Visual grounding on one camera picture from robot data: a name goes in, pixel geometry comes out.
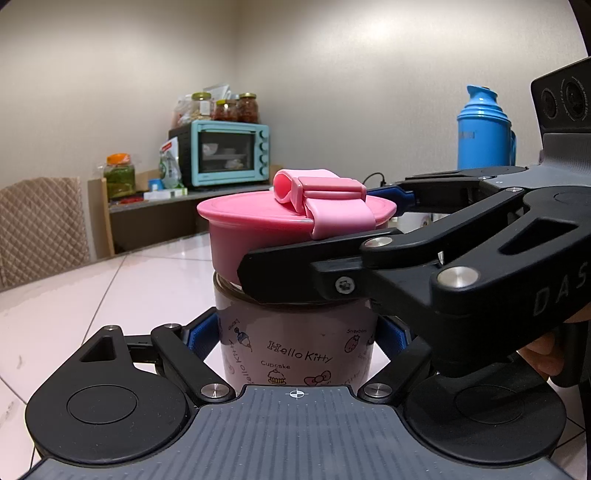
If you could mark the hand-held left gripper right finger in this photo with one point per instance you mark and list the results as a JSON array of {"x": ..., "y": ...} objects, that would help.
[{"x": 393, "y": 336}]

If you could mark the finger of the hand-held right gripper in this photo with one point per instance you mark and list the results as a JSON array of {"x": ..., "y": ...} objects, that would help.
[
  {"x": 286, "y": 277},
  {"x": 397, "y": 193}
]

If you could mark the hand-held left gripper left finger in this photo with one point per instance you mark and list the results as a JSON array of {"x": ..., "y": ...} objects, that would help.
[{"x": 199, "y": 340}]

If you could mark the pink printed bottle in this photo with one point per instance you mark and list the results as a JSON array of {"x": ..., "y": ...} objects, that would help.
[{"x": 295, "y": 332}]

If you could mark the pink bottle cap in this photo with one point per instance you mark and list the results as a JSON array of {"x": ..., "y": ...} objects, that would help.
[{"x": 258, "y": 226}]

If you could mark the person's right hand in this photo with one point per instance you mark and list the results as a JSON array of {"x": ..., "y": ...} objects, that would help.
[{"x": 547, "y": 357}]

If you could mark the blue thermos flask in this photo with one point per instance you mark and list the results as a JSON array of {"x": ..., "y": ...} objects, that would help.
[{"x": 485, "y": 134}]

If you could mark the wooden side shelf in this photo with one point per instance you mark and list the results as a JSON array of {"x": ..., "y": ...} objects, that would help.
[{"x": 152, "y": 221}]

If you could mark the teal toaster oven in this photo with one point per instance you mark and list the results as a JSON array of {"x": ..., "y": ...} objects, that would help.
[{"x": 221, "y": 154}]

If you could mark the flat white box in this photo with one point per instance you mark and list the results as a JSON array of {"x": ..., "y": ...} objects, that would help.
[{"x": 165, "y": 194}]

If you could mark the green white packet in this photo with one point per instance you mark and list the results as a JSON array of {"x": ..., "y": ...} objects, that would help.
[{"x": 170, "y": 166}]

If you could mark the tall red filled jar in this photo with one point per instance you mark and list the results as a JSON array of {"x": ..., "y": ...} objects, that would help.
[{"x": 248, "y": 110}]

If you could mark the small red filled jar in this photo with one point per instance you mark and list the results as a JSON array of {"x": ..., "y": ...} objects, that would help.
[{"x": 225, "y": 111}]

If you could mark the orange lid pickle jar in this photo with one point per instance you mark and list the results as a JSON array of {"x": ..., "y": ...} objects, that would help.
[{"x": 119, "y": 177}]

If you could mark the gold lid glass jar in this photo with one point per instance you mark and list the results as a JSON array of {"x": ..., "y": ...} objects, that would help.
[{"x": 202, "y": 108}]

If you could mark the chair with quilted cover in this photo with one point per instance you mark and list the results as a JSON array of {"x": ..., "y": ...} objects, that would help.
[{"x": 41, "y": 230}]

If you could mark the clear plastic food bag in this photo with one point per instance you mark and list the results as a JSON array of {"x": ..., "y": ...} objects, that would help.
[{"x": 181, "y": 113}]

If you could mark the white paper packet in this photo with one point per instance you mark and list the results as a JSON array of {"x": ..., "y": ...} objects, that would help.
[{"x": 217, "y": 92}]

